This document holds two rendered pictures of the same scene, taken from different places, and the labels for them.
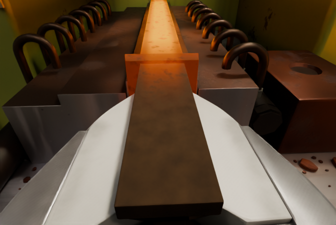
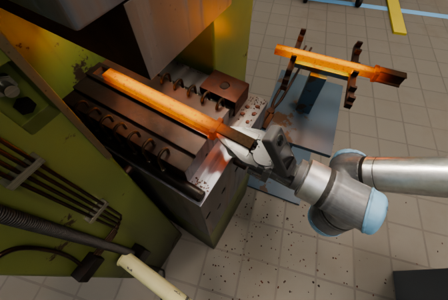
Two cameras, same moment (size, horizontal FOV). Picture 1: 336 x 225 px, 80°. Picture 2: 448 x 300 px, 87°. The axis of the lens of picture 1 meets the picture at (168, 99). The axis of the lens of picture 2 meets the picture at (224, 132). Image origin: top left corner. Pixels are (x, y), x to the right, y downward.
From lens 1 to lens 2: 0.49 m
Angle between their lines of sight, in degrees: 45
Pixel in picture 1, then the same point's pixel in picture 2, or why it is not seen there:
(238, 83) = (223, 112)
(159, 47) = (203, 120)
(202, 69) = (209, 113)
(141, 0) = (65, 70)
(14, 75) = (118, 180)
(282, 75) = (223, 94)
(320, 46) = (214, 60)
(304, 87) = (232, 96)
